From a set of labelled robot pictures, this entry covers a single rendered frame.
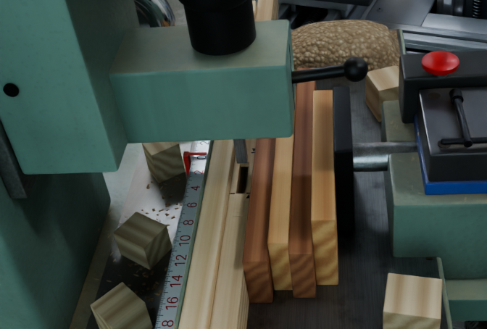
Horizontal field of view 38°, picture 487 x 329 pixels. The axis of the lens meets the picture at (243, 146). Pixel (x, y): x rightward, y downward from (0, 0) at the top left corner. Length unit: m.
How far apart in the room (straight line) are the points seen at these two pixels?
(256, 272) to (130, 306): 0.17
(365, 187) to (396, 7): 0.68
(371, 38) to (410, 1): 0.51
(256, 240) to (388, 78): 0.26
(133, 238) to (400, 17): 0.70
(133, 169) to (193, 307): 0.39
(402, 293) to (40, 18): 0.32
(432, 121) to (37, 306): 0.37
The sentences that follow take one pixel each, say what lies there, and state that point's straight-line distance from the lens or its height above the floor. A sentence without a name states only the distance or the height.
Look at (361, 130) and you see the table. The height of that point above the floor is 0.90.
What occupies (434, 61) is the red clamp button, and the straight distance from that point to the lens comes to 0.60.
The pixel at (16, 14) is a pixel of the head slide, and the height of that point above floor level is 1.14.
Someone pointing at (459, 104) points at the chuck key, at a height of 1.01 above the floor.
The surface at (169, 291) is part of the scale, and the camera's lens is 0.52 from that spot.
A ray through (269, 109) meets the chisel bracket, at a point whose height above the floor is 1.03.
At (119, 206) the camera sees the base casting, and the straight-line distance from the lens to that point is 0.83.
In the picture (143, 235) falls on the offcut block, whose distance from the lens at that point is 0.74.
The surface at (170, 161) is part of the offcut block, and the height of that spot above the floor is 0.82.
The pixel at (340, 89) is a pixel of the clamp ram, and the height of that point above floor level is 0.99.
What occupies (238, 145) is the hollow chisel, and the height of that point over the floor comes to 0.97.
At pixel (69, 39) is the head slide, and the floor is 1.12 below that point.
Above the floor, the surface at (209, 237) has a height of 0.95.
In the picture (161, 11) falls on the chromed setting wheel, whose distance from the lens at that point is 0.68.
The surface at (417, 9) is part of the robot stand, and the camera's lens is 1.29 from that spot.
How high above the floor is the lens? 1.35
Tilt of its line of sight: 39 degrees down
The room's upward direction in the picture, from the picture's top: 9 degrees counter-clockwise
